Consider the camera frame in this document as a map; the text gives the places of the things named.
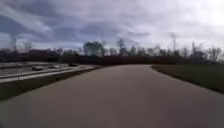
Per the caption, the grey concrete path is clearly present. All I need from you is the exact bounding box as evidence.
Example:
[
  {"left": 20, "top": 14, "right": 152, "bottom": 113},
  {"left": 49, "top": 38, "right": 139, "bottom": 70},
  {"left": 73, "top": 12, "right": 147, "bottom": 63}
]
[{"left": 0, "top": 64, "right": 224, "bottom": 128}]

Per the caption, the grass strip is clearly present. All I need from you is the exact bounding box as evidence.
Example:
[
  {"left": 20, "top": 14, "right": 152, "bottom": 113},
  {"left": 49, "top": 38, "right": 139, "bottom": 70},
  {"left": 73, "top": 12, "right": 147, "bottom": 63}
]
[{"left": 0, "top": 65, "right": 104, "bottom": 102}]

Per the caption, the vehicle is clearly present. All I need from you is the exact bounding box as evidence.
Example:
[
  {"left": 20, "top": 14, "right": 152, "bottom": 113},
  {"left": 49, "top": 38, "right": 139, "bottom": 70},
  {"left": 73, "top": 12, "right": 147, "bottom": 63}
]
[
  {"left": 31, "top": 65, "right": 45, "bottom": 72},
  {"left": 68, "top": 62, "right": 79, "bottom": 68}
]

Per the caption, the grey road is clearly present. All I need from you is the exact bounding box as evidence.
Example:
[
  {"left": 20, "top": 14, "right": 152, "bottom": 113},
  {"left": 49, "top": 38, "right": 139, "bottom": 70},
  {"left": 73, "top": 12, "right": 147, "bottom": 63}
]
[{"left": 0, "top": 61, "right": 96, "bottom": 84}]

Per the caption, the green grass field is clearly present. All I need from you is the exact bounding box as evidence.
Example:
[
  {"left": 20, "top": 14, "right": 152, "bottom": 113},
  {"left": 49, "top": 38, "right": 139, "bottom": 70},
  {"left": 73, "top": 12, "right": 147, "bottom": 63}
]
[{"left": 150, "top": 63, "right": 224, "bottom": 95}]

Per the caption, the row of trees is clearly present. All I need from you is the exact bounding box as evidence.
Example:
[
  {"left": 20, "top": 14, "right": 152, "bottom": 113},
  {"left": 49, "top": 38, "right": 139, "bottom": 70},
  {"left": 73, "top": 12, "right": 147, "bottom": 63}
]
[{"left": 0, "top": 39, "right": 224, "bottom": 66}]

